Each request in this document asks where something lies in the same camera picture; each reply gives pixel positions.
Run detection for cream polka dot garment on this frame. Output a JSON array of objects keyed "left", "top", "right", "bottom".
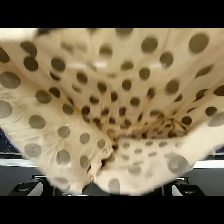
[{"left": 0, "top": 27, "right": 224, "bottom": 196}]

